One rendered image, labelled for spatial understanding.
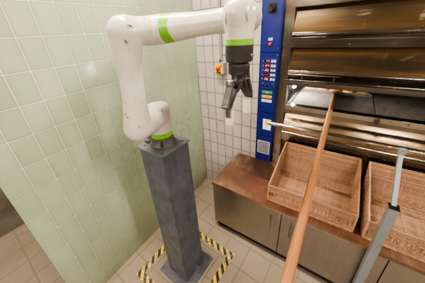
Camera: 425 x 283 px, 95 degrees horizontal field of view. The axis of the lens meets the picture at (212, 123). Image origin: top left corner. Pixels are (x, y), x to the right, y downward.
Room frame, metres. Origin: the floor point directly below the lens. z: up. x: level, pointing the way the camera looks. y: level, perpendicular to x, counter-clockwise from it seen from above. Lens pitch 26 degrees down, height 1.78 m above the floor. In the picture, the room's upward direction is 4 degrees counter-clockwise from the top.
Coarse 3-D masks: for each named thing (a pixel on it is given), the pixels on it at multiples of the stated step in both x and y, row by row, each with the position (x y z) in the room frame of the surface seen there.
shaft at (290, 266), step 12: (324, 132) 0.99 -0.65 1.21; (324, 144) 0.88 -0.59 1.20; (312, 168) 0.69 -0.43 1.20; (312, 180) 0.61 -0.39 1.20; (312, 192) 0.55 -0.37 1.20; (300, 216) 0.45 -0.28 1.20; (300, 228) 0.41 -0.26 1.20; (300, 240) 0.37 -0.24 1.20; (288, 252) 0.34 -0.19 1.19; (288, 264) 0.31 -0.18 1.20; (288, 276) 0.28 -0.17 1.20
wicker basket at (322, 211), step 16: (288, 144) 1.46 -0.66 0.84; (288, 160) 1.42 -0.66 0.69; (304, 160) 1.36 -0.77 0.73; (336, 160) 1.24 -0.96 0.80; (352, 160) 1.20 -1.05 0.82; (272, 176) 1.16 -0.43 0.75; (288, 176) 1.33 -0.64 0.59; (304, 176) 1.31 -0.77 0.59; (336, 176) 1.20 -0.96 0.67; (352, 176) 1.16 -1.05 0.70; (272, 192) 1.07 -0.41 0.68; (288, 192) 1.01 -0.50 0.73; (304, 192) 1.14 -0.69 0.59; (320, 192) 1.13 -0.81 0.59; (336, 192) 1.12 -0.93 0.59; (352, 192) 1.07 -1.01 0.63; (320, 208) 0.90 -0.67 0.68; (336, 208) 0.85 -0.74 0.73; (352, 208) 0.93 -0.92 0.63; (336, 224) 0.85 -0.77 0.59; (352, 224) 0.82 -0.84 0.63
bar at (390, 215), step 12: (312, 132) 1.08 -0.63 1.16; (372, 144) 0.90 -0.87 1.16; (384, 144) 0.88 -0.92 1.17; (396, 168) 0.79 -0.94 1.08; (396, 180) 0.75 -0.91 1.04; (396, 192) 0.71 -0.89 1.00; (396, 204) 0.67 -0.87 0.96; (384, 216) 0.67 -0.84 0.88; (396, 216) 0.64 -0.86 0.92; (384, 228) 0.65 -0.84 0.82; (372, 240) 0.68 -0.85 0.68; (384, 240) 0.64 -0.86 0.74; (372, 252) 0.65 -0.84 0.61; (360, 264) 0.68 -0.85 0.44; (372, 264) 0.64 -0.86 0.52; (360, 276) 0.65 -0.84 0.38
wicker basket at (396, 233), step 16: (368, 176) 1.05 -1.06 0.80; (384, 176) 1.07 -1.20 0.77; (400, 176) 1.03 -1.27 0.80; (416, 176) 0.99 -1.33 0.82; (368, 192) 0.93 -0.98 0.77; (384, 192) 1.03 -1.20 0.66; (400, 192) 0.99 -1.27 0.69; (416, 192) 0.95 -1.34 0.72; (368, 208) 0.83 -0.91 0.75; (384, 208) 0.94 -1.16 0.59; (400, 208) 0.94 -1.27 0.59; (416, 208) 0.91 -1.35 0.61; (368, 224) 0.75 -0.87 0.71; (400, 224) 0.82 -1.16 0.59; (416, 224) 0.81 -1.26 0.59; (368, 240) 0.74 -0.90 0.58; (400, 240) 0.67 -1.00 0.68; (416, 240) 0.64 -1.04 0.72; (416, 256) 0.62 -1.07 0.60
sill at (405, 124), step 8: (288, 104) 1.54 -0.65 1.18; (296, 104) 1.53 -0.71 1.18; (312, 112) 1.42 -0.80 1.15; (320, 112) 1.39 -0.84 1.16; (336, 112) 1.32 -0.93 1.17; (344, 112) 1.30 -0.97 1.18; (352, 112) 1.30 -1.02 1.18; (360, 112) 1.29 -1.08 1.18; (360, 120) 1.24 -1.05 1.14; (368, 120) 1.21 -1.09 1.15; (376, 120) 1.19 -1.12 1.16; (384, 120) 1.17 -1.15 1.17; (392, 120) 1.14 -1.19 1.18; (400, 120) 1.13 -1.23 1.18; (408, 120) 1.13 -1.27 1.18; (416, 120) 1.12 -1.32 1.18; (416, 128) 1.07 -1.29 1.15; (424, 128) 1.05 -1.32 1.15
